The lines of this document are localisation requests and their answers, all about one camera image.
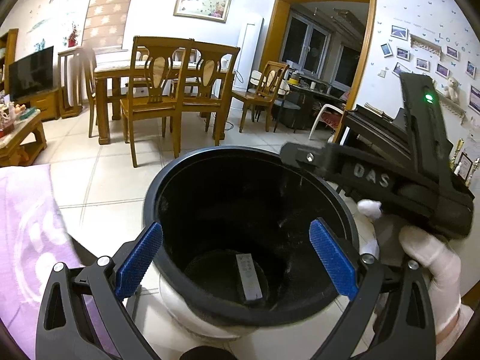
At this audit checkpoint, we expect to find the black round trash bin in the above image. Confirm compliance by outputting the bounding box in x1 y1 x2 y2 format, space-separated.
143 146 359 341

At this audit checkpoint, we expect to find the cream sleeve right forearm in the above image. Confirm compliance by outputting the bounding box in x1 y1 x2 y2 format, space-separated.
436 304 474 360

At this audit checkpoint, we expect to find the dark desk in back room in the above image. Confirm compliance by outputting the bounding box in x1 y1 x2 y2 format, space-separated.
275 85 346 130

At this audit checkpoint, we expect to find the white-gloved right hand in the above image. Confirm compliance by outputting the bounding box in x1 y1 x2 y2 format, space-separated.
356 198 461 331

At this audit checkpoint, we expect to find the black upright piano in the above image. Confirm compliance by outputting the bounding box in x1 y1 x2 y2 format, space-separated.
341 106 414 169

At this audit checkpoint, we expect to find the pink purple sofa cloth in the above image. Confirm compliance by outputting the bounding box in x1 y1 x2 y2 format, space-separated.
1 164 96 359

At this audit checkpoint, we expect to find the white teddy bear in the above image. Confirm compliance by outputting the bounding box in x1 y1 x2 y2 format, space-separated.
443 77 460 105

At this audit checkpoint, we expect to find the white plastic chair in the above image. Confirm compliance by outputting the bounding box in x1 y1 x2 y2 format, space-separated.
308 104 343 140

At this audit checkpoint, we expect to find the white remote-like strip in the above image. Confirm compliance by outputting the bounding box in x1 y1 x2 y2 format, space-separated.
236 253 263 302

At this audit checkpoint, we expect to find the wooden coffee table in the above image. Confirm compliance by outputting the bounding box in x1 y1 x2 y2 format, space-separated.
0 110 47 167

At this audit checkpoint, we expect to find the wooden chair near doorway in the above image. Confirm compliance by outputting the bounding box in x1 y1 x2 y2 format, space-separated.
232 61 290 133

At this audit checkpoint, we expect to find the wooden tv cabinet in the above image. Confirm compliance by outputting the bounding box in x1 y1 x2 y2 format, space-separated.
15 88 60 121

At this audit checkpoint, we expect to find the white standing air conditioner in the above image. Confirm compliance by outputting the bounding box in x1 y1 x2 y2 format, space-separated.
233 17 264 91

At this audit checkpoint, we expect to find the wooden dining table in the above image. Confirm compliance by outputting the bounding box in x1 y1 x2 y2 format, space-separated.
93 58 230 146

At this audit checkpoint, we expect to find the black flat television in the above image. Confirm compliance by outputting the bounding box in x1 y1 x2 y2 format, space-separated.
8 46 54 101

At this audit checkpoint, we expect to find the front right wooden chair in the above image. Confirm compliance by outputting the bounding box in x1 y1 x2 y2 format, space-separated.
176 41 240 146

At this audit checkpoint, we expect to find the far left wooden chair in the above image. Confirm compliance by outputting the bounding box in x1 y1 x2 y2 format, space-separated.
80 47 97 138

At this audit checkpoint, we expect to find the front left wooden chair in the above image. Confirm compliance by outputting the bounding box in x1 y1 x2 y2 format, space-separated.
120 36 194 167

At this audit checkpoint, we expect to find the brown patterned window blind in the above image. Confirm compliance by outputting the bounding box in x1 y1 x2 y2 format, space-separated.
81 0 131 53

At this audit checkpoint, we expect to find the framed floral picture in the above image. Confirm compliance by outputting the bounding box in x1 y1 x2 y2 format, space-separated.
173 0 232 23

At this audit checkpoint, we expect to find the orange wooden door frame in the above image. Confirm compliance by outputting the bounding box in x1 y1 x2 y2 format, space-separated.
258 0 377 128

